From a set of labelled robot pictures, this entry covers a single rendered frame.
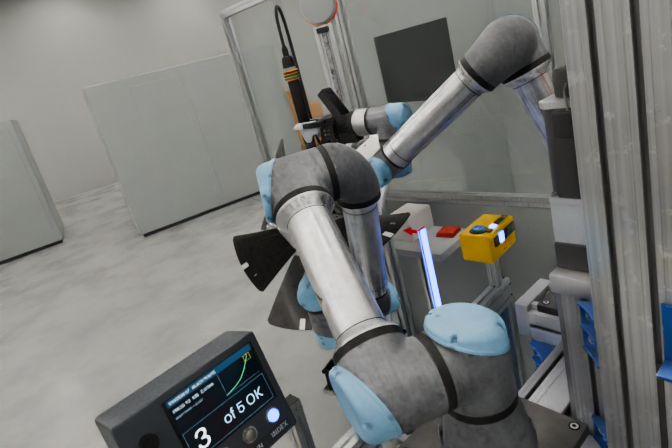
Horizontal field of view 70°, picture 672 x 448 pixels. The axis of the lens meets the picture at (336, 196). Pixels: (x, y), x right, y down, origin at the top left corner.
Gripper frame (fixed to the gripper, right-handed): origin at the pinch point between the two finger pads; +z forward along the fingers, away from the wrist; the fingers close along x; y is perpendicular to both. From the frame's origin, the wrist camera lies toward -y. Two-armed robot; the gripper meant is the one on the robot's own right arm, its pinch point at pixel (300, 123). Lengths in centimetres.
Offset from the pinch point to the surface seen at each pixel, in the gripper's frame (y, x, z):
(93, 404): 152, -16, 211
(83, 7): -261, 585, 1061
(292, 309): 52, -20, 5
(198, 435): 33, -79, -30
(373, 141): 17.5, 41.9, 2.7
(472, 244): 46, 15, -40
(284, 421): 41, -66, -35
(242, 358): 27, -67, -31
